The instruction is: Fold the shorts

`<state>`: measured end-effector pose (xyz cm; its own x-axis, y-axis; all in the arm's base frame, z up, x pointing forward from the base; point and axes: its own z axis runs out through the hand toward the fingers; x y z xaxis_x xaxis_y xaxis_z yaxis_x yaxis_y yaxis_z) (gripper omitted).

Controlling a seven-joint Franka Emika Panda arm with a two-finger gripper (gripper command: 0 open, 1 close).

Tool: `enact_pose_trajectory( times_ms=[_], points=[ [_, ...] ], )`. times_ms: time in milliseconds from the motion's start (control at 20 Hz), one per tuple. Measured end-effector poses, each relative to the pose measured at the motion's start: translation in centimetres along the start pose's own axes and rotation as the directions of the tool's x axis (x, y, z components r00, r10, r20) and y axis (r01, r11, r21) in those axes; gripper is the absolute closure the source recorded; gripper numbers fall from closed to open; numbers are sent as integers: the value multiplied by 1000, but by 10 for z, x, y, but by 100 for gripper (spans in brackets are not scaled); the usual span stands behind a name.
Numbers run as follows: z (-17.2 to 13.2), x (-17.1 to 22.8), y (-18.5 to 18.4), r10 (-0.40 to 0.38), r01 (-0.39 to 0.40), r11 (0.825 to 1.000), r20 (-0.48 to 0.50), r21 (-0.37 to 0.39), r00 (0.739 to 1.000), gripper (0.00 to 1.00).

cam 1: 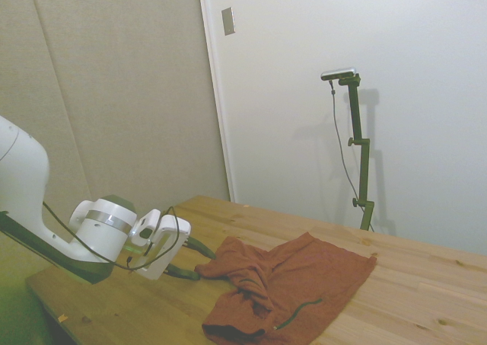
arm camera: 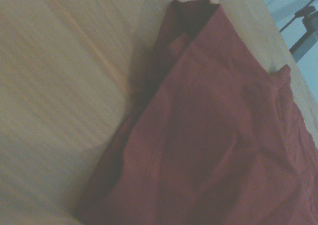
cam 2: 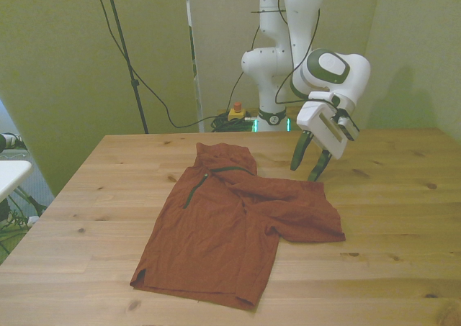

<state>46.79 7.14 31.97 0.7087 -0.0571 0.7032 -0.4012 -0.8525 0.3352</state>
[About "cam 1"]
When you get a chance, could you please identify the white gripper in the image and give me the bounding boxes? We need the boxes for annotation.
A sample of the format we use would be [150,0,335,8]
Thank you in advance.
[134,214,219,283]

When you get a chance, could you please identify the rust red shorts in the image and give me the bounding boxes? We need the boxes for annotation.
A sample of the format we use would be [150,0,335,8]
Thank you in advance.
[193,232,378,345]

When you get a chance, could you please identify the white wall corner trim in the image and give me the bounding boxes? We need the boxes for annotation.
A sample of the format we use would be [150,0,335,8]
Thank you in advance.
[196,0,237,203]

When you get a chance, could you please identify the dark jointed camera stand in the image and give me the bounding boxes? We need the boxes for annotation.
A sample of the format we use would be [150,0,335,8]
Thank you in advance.
[338,74,376,232]

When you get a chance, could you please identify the grey camera cable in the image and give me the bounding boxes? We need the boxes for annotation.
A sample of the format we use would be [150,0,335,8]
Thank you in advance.
[329,78,361,198]

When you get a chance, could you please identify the silver bar camera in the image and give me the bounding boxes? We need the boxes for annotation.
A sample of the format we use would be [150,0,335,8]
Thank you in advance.
[320,65,358,82]

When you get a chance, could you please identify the silver wall plate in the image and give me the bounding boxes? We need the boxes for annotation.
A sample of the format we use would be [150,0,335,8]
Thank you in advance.
[221,6,237,37]

